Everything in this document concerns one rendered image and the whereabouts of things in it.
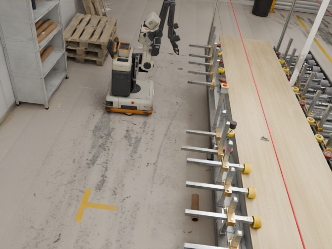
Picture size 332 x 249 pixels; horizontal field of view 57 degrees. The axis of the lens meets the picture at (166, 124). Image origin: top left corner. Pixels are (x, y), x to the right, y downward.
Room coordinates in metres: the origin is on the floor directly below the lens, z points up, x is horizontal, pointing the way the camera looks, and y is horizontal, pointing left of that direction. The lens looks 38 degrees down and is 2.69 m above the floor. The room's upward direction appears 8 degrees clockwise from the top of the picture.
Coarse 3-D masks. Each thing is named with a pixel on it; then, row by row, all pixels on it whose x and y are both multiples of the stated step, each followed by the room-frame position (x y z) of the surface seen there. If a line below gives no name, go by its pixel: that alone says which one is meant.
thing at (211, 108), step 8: (208, 72) 3.78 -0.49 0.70; (208, 80) 3.56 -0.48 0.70; (208, 88) 3.35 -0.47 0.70; (208, 96) 3.17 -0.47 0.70; (208, 104) 3.00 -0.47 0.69; (208, 112) 2.88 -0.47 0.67; (208, 120) 2.75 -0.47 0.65; (216, 144) 2.30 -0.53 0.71; (216, 168) 1.97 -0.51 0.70; (216, 176) 1.87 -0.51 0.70; (216, 184) 1.78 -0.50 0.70; (216, 192) 1.69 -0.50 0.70; (216, 200) 1.61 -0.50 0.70; (216, 208) 1.53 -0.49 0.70; (224, 208) 1.54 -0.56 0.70; (216, 224) 1.38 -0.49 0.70; (216, 232) 1.32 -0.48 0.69; (216, 240) 1.26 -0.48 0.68; (224, 240) 1.26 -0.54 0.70
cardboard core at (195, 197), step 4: (192, 196) 2.14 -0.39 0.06; (196, 196) 2.13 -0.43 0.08; (192, 200) 2.08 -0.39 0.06; (196, 200) 2.08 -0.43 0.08; (192, 204) 2.03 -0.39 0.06; (196, 204) 2.02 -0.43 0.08; (192, 208) 1.97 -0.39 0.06; (196, 208) 1.97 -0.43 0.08; (192, 216) 1.88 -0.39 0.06; (192, 220) 1.86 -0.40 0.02; (196, 220) 1.87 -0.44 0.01
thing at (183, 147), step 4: (184, 148) 2.01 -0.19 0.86; (188, 148) 2.01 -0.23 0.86; (192, 148) 2.02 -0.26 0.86; (196, 148) 2.03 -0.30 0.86; (200, 148) 2.03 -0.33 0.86; (204, 148) 2.04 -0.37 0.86; (200, 152) 2.01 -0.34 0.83; (204, 152) 2.01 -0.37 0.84; (208, 152) 2.01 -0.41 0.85; (212, 152) 2.01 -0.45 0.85; (216, 152) 2.01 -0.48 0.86
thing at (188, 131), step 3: (186, 129) 2.28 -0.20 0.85; (189, 129) 2.29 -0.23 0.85; (186, 132) 2.26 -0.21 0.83; (189, 132) 2.26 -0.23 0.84; (192, 132) 2.26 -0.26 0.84; (195, 132) 2.26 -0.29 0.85; (198, 132) 2.26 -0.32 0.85; (201, 132) 2.27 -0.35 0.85; (204, 132) 2.27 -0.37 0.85; (207, 132) 2.28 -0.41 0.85; (210, 132) 2.29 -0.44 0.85; (204, 135) 2.26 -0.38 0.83; (207, 135) 2.26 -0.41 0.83; (210, 135) 2.26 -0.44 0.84; (213, 135) 2.26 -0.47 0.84; (228, 138) 2.26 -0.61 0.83
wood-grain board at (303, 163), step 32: (224, 64) 3.68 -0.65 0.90; (256, 64) 3.81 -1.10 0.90; (256, 96) 2.99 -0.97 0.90; (288, 96) 3.08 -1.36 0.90; (256, 128) 2.39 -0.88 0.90; (288, 128) 2.46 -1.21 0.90; (256, 160) 1.94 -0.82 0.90; (288, 160) 1.99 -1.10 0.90; (320, 160) 2.05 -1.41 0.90; (256, 192) 1.58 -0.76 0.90; (320, 192) 1.67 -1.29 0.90; (288, 224) 1.32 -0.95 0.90; (320, 224) 1.36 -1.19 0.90
